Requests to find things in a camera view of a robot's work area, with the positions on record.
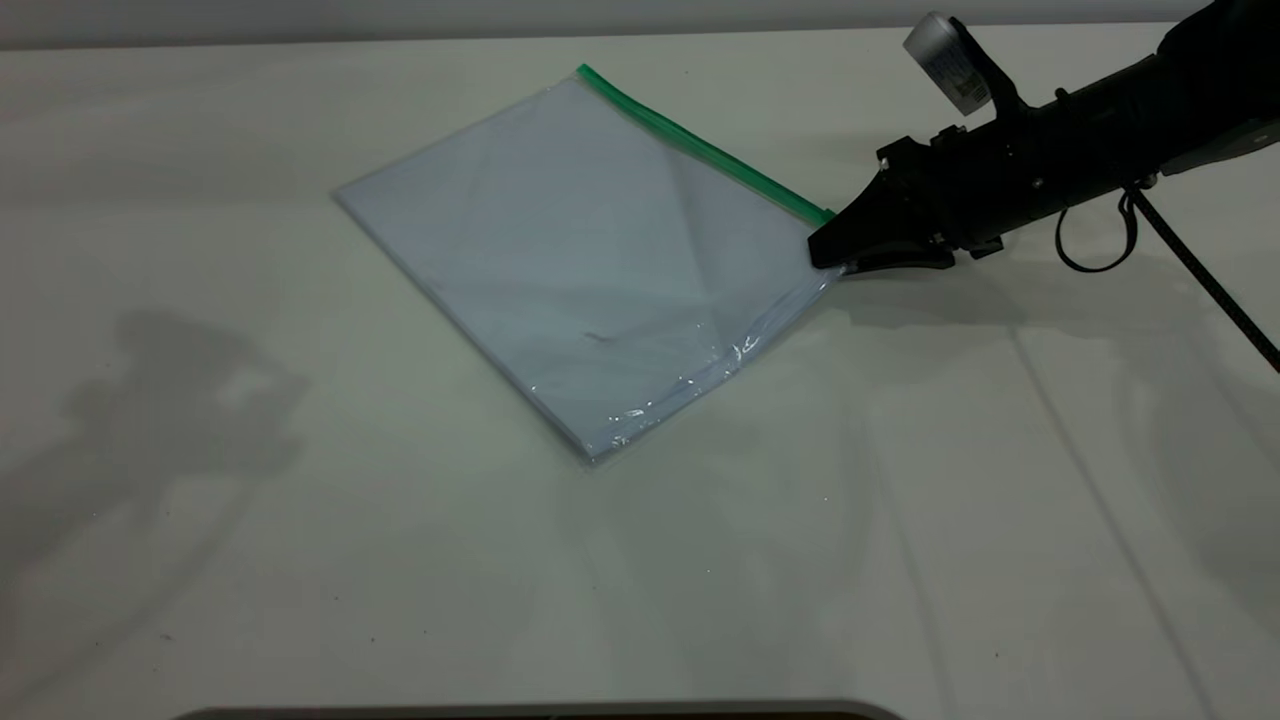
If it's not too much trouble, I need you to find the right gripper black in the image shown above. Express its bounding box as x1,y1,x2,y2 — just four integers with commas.
807,118,1063,277

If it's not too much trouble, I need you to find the clear zip bag green strip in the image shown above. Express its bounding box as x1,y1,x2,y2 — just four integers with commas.
333,63,849,463

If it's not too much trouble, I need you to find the dark rounded base edge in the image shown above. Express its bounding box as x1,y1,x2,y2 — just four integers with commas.
170,698,907,720

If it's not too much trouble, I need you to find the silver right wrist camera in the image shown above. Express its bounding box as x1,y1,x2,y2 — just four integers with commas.
902,11,1029,129

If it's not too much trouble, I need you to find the thin black loop cable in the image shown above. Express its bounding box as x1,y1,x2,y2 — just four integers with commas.
1054,183,1143,275

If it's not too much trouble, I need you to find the black braided cable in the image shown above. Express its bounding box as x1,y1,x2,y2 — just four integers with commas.
1128,188,1280,374

